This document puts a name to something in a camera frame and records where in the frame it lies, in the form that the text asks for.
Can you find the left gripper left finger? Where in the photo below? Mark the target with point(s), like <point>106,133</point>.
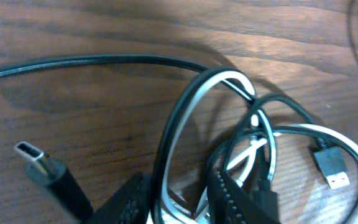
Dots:
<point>128,205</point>

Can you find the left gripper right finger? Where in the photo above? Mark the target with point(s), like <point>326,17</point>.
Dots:
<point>228,203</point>

